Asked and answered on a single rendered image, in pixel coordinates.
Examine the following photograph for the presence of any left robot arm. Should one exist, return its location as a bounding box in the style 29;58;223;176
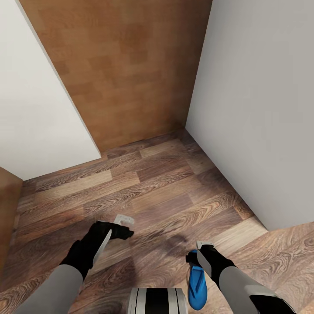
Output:
11;214;134;314

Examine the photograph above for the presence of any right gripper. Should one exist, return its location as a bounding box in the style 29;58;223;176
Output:
186;252;201;267

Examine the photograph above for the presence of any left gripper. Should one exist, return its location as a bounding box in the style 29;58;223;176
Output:
113;223;134;240

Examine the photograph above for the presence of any sandal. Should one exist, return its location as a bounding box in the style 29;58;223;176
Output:
189;266;207;310

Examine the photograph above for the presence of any robot trunk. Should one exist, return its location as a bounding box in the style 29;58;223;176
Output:
126;288;188;314

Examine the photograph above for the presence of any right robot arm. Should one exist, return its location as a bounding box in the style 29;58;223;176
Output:
186;241;297;314

